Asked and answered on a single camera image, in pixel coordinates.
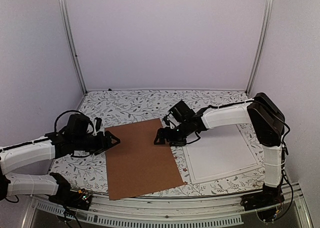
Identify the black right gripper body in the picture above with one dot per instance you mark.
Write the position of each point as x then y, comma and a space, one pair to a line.
178, 137

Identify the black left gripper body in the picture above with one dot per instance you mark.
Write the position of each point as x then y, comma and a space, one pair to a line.
82, 144

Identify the brown cardboard backing board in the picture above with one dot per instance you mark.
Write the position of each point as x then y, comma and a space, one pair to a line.
136, 166

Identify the white picture frame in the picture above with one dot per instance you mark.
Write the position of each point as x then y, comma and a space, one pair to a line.
252, 158

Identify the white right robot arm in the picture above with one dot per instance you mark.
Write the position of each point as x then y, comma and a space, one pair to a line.
260, 111

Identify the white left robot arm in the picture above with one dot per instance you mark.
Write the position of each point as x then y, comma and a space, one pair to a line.
19, 155

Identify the floral patterned table mat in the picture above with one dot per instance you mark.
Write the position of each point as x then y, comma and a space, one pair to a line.
120, 107

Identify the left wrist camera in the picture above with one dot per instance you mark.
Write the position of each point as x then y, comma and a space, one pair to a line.
97, 125

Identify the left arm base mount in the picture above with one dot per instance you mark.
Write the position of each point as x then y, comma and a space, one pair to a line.
71, 196

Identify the front aluminium rail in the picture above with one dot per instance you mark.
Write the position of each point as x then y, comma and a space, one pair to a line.
214, 211

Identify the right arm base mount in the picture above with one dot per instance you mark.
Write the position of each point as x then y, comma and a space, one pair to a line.
270, 198

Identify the left aluminium corner post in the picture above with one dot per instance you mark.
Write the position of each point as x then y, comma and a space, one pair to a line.
71, 44

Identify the aluminium corner post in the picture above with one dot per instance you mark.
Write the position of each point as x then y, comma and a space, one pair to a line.
71, 44
268, 7

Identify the right aluminium corner post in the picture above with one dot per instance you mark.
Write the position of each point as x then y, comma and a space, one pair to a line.
268, 7

